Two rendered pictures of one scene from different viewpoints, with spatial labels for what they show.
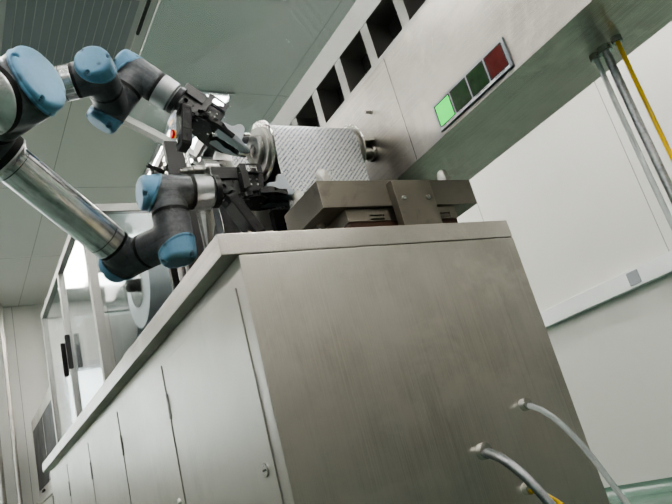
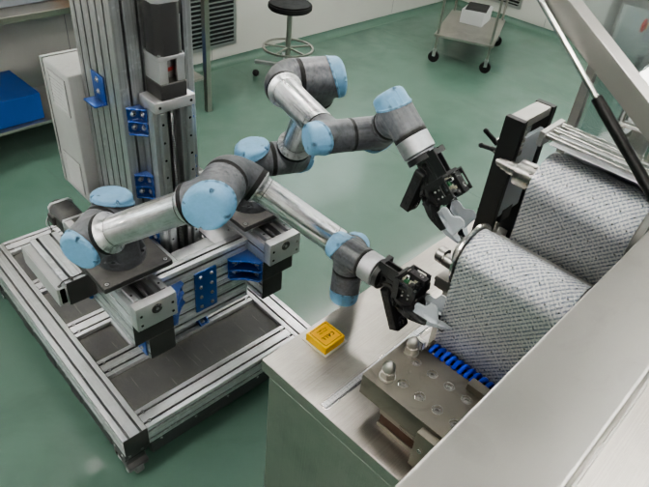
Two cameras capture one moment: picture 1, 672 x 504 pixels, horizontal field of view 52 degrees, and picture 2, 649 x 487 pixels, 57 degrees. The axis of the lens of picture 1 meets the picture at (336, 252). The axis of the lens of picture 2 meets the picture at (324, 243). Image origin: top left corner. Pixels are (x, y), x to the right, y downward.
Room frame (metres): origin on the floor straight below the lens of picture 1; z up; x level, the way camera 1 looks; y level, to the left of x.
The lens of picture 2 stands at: (0.89, -0.78, 2.03)
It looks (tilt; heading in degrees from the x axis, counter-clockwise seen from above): 38 degrees down; 74
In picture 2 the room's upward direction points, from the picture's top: 6 degrees clockwise
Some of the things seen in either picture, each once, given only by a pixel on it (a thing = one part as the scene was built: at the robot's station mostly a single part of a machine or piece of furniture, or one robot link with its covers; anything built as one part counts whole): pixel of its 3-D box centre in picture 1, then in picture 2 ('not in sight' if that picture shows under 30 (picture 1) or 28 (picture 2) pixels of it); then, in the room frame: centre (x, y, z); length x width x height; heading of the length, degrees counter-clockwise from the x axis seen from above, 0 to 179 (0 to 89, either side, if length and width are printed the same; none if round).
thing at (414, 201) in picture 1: (415, 204); (434, 462); (1.34, -0.19, 0.97); 0.10 x 0.03 x 0.11; 123
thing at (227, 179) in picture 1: (236, 188); (400, 284); (1.36, 0.17, 1.12); 0.12 x 0.08 x 0.09; 123
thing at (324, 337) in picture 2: not in sight; (324, 337); (1.21, 0.22, 0.91); 0.07 x 0.07 x 0.02; 33
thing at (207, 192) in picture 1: (201, 192); (374, 268); (1.32, 0.24, 1.11); 0.08 x 0.05 x 0.08; 33
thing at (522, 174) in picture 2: (212, 171); (529, 176); (1.67, 0.27, 1.34); 0.06 x 0.06 x 0.06; 33
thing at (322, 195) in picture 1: (382, 209); (458, 420); (1.41, -0.12, 1.00); 0.40 x 0.16 x 0.06; 123
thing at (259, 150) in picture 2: not in sight; (253, 159); (1.13, 0.97, 0.98); 0.13 x 0.12 x 0.14; 9
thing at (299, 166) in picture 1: (328, 184); (489, 339); (1.49, -0.03, 1.13); 0.23 x 0.01 x 0.18; 123
